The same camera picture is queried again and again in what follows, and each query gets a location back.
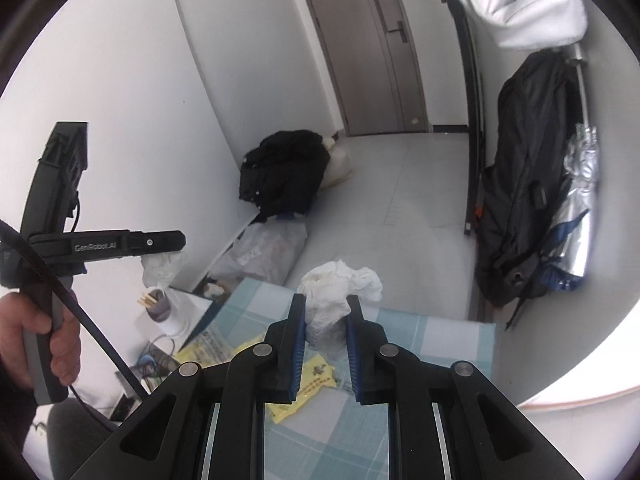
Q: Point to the black jacket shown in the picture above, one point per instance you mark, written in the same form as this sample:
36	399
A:
285	175

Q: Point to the white tissue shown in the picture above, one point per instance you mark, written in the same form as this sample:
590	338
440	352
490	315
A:
157	270
335	285

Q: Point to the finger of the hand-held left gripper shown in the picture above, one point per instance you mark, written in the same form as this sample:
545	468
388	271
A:
157	243

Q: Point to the black hanging backpack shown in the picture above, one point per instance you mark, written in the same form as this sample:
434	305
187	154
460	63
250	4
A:
525	185

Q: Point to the grey plastic parcel bag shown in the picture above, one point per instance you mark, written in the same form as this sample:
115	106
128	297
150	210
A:
265	255

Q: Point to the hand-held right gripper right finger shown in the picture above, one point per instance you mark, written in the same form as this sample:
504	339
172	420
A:
352	347

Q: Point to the person's left hand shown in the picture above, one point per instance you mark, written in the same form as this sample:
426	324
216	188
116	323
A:
67	345

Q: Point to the grey entrance door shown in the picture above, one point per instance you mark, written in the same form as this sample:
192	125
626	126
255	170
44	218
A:
360	60

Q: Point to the grey and white chopstick holder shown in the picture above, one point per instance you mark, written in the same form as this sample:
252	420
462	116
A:
172	322

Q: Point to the white paper scrap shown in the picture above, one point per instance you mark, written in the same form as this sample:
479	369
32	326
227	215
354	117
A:
216	290

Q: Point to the bundle of wooden chopsticks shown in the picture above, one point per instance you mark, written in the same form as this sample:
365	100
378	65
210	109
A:
147	301

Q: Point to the white hanging bag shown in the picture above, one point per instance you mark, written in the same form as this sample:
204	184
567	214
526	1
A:
520	0

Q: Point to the silver folded umbrella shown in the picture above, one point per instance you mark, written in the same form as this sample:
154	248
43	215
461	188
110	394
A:
575	230

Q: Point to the white cloth bag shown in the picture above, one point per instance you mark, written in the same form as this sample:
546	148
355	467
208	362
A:
340	167

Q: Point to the small blue device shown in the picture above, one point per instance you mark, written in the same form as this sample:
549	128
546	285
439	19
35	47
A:
147	361

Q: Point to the black framed glass door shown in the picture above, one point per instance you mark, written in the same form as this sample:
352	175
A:
472	110

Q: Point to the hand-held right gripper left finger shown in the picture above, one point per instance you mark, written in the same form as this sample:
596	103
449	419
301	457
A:
299	340

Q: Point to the yellow bread bag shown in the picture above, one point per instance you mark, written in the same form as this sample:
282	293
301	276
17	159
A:
312	380
210	347

